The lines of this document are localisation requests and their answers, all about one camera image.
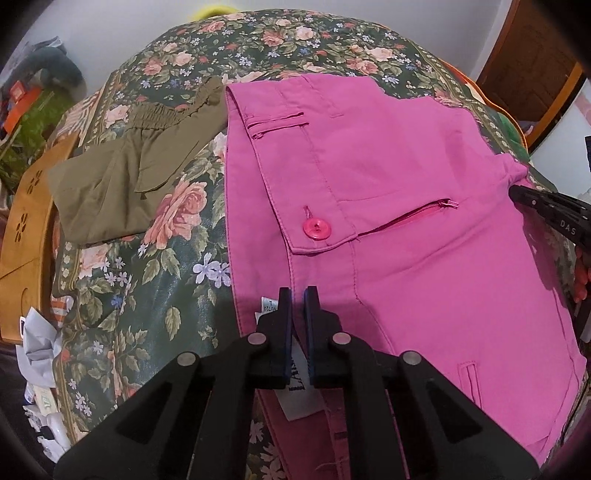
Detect pink pants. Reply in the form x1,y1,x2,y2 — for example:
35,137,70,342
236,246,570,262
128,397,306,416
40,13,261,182
224,74,586,462

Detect wooden lap table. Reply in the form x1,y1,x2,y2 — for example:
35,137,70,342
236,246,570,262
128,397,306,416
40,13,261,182
0,133,78,345

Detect pile of white papers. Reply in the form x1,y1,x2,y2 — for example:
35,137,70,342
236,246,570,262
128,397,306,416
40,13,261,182
16,307,71,463

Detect floral bedspread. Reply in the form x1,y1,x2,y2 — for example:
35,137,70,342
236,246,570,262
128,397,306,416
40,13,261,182
45,8,591,480

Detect yellow plush pillow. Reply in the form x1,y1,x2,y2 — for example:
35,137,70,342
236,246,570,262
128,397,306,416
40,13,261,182
190,4,238,21

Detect green patterned bag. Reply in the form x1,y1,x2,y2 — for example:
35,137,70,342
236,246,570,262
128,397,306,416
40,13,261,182
1,89,73,192

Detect grey plush toy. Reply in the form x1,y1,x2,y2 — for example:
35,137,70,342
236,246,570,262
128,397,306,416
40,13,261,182
21,46,83,89

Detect wooden door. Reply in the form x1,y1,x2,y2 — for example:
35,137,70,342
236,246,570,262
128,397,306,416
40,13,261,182
477,0,586,151

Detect orange box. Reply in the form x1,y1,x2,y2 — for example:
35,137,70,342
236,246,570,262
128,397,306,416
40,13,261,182
3,81,42,134

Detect olive green pants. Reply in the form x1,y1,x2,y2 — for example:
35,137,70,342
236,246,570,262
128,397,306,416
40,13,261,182
47,77,228,246

